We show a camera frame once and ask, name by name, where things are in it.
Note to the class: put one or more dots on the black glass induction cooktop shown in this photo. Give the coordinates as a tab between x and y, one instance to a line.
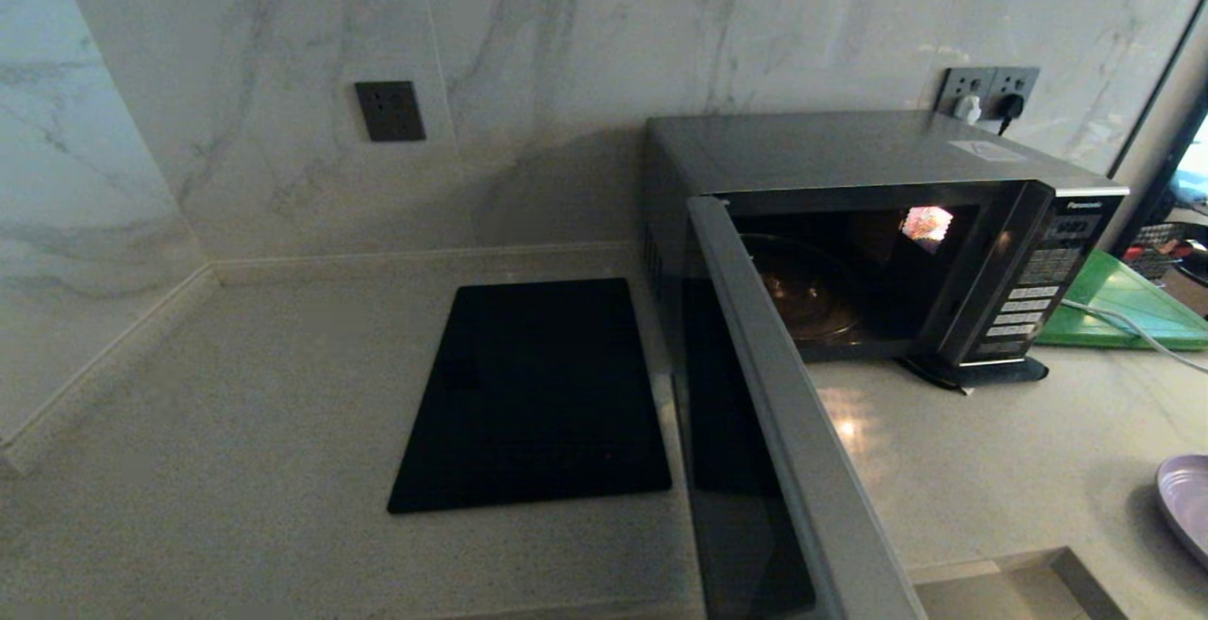
533	403

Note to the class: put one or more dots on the light purple plate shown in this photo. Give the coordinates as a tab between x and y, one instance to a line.
1187	507

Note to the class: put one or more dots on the black power plug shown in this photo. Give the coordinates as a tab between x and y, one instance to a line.
1010	108

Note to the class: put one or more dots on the green cutting board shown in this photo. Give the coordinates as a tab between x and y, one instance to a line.
1123	309

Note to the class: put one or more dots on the dark grey single wall socket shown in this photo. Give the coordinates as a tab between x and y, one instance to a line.
390	111

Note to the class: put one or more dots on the grey double wall socket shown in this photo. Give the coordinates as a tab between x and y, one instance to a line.
965	84

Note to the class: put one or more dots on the white power plug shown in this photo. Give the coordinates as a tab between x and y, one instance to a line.
967	109

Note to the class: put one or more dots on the silver Panasonic microwave oven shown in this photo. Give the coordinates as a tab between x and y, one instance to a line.
830	153

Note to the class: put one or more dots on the dark pad under microwave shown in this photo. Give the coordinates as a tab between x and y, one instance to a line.
991	373

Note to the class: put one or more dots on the black glass microwave door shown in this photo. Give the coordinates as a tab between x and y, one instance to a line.
755	431

